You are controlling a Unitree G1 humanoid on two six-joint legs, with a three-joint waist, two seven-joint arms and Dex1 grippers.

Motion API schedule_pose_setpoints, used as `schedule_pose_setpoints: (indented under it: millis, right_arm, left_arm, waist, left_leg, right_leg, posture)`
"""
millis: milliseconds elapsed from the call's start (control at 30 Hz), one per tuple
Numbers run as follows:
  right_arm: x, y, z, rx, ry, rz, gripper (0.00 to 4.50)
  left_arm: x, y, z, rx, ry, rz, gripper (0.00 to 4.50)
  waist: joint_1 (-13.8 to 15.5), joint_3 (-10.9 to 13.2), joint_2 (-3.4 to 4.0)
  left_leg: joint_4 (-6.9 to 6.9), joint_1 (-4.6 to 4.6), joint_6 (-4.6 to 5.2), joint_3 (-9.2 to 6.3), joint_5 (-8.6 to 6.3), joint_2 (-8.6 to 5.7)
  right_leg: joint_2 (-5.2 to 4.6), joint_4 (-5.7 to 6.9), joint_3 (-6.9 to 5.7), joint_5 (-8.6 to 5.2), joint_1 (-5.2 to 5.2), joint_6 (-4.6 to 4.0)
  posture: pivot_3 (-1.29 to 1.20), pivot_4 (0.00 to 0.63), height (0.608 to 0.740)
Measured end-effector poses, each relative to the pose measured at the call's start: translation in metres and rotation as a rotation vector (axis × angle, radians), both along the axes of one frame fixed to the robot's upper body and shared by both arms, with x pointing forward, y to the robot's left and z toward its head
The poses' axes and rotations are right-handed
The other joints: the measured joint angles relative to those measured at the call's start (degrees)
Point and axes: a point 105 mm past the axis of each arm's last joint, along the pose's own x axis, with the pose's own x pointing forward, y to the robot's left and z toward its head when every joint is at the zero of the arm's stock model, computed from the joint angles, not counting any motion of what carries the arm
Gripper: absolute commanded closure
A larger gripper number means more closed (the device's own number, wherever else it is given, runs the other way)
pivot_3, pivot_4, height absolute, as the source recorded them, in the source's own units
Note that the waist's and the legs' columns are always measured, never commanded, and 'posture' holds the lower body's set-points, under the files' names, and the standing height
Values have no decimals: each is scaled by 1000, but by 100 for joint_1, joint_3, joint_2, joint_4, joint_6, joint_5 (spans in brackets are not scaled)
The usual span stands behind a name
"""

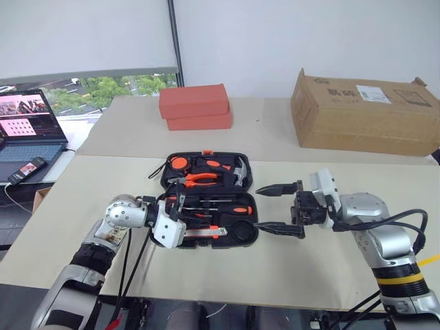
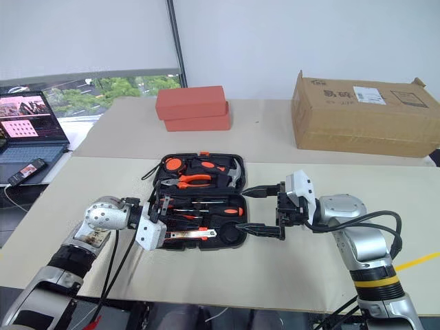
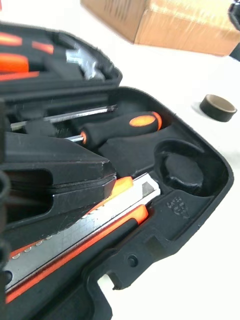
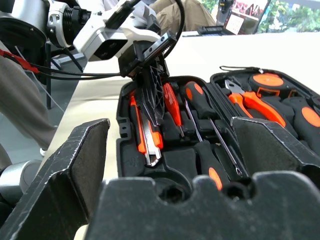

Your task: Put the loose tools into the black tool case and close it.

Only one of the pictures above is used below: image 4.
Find black tool case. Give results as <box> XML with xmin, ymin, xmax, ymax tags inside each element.
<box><xmin>116</xmin><ymin>66</ymin><xmax>320</xmax><ymax>193</ymax></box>

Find large black orange screwdriver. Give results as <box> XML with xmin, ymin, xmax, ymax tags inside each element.
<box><xmin>184</xmin><ymin>80</ymin><xmax>245</xmax><ymax>177</ymax></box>

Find open laptop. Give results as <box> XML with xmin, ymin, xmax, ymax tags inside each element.
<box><xmin>197</xmin><ymin>0</ymin><xmax>272</xmax><ymax>36</ymax></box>

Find khaki trouser leg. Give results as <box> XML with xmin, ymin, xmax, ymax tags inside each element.
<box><xmin>0</xmin><ymin>42</ymin><xmax>58</xmax><ymax>157</ymax></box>

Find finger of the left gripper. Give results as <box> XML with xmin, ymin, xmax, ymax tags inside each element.
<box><xmin>134</xmin><ymin>74</ymin><xmax>158</xmax><ymax>127</ymax></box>
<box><xmin>149</xmin><ymin>59</ymin><xmax>171</xmax><ymax>126</ymax></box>

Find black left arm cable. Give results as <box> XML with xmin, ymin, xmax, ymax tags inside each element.
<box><xmin>104</xmin><ymin>0</ymin><xmax>186</xmax><ymax>60</ymax></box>

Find black orange utility knife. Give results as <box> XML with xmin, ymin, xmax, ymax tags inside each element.
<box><xmin>128</xmin><ymin>94</ymin><xmax>165</xmax><ymax>168</ymax></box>

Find red cable tie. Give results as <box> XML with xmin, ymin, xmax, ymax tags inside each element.
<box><xmin>0</xmin><ymin>48</ymin><xmax>41</xmax><ymax>75</ymax></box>

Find thin black cable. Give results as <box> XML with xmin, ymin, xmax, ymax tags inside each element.
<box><xmin>29</xmin><ymin>63</ymin><xmax>122</xmax><ymax>81</ymax></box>

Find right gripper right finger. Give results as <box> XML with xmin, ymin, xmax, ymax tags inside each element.
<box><xmin>231</xmin><ymin>116</ymin><xmax>320</xmax><ymax>187</ymax></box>

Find orange black tape measure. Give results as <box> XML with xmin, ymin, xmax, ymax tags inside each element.
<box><xmin>219</xmin><ymin>65</ymin><xmax>301</xmax><ymax>100</ymax></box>

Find orange tester screwdriver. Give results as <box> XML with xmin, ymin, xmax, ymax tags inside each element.
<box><xmin>162</xmin><ymin>82</ymin><xmax>186</xmax><ymax>138</ymax></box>

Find person in khaki trousers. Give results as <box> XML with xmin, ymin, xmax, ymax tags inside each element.
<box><xmin>149</xmin><ymin>0</ymin><xmax>217</xmax><ymax>36</ymax></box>

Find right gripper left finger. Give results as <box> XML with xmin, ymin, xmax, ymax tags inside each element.
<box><xmin>0</xmin><ymin>118</ymin><xmax>111</xmax><ymax>240</ymax></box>

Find small black orange screwdriver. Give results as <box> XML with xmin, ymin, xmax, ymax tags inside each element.
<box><xmin>184</xmin><ymin>98</ymin><xmax>231</xmax><ymax>192</ymax></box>

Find orange handled pliers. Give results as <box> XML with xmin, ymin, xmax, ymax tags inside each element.
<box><xmin>223</xmin><ymin>77</ymin><xmax>287</xmax><ymax>128</ymax></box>

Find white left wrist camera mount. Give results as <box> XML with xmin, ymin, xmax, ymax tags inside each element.
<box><xmin>72</xmin><ymin>2</ymin><xmax>163</xmax><ymax>62</ymax></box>

